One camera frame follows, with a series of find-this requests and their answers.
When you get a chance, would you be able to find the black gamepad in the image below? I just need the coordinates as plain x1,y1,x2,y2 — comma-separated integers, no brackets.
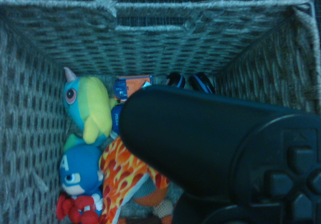
119,84,321,224

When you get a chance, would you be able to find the grey woven basket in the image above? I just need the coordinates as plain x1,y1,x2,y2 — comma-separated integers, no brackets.
0,0,321,224

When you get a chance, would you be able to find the orange blue toy car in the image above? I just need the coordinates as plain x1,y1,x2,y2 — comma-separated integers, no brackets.
113,75,153,102

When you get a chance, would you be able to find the blue police toy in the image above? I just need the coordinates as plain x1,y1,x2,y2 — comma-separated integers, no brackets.
110,104,125,137

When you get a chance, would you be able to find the yellow blue monster plush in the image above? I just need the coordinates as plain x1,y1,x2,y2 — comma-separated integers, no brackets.
62,67,118,148

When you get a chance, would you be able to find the orange flame pattern plush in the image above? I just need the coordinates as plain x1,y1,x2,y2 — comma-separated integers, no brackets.
98,136,171,224

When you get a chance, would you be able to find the orange crochet toy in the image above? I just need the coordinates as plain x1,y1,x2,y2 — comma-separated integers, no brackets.
132,183,176,224

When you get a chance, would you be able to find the Captain America plush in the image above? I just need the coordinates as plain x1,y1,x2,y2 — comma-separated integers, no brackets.
56,143,105,224

